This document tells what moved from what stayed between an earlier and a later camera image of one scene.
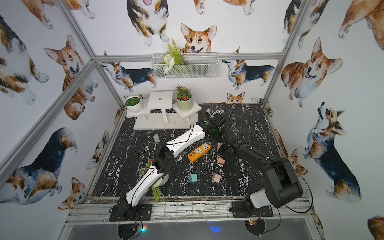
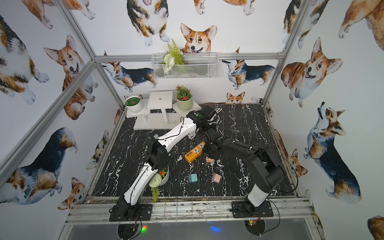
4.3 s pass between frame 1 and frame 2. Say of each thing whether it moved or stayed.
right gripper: moved
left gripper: moved
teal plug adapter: stayed
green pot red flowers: stayed
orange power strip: stayed
